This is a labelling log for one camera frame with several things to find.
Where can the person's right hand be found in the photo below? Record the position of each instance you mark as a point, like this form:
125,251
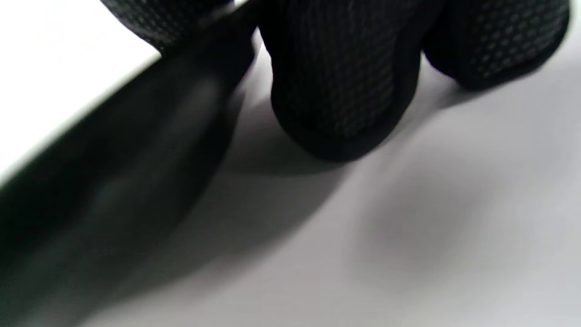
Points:
340,77

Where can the black food tray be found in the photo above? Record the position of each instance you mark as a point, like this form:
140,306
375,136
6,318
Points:
113,190

